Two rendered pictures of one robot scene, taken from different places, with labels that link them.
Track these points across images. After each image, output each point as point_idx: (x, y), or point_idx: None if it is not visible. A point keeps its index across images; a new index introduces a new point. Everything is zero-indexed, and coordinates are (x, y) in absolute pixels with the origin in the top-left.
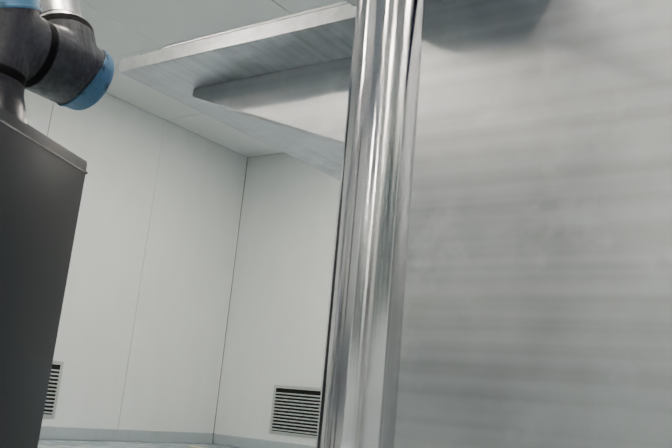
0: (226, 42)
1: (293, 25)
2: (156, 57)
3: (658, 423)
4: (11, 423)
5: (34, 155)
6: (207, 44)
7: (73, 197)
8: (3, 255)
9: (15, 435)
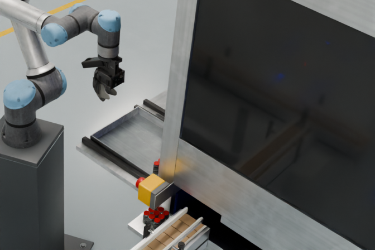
0: (114, 174)
1: (136, 188)
2: (90, 157)
3: None
4: (56, 210)
5: (48, 155)
6: (107, 169)
7: (61, 142)
8: (46, 187)
9: (58, 210)
